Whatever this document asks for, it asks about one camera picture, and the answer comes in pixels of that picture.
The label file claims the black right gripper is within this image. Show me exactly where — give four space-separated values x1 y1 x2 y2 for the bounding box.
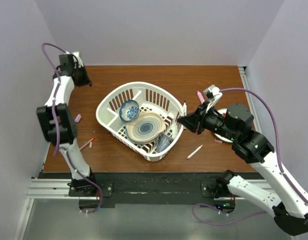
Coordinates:
178 100 238 141

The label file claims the white black marker pen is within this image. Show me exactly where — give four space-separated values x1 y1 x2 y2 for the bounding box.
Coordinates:
183 101 187 130

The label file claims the pink highlighter pen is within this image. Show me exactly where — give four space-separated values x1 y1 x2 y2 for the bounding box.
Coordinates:
197 91 205 104

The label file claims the purple highlighter cap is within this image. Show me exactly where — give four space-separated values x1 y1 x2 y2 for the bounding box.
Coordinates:
75 114 82 123

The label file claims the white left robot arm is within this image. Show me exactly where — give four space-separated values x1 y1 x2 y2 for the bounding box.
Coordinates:
36 66 97 196

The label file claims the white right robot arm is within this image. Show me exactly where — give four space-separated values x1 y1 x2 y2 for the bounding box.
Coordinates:
177 103 308 236

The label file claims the white red tipped pen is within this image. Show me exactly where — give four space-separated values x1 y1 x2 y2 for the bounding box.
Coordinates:
187 145 203 160

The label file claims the watermelon pattern plate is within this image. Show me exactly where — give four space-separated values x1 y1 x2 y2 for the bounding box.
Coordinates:
214 108 233 144

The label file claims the blue glass cup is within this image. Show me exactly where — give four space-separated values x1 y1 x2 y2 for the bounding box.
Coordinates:
156 134 174 153

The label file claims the beige blue ringed plate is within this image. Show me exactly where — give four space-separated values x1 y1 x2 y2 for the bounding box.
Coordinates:
125 111 166 144

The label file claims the white plastic dish basket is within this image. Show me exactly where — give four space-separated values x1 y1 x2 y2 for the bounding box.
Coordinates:
96 81 185 162

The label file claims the blue patterned small bowl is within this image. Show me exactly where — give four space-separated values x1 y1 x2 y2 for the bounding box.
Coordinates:
119 100 140 122

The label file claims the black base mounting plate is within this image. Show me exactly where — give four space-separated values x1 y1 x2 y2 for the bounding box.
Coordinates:
68 172 247 210

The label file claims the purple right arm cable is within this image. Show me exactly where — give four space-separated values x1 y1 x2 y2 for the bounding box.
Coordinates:
192 87 308 225

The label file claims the aluminium frame rail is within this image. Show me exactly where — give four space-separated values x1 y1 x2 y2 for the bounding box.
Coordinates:
12 177 74 240

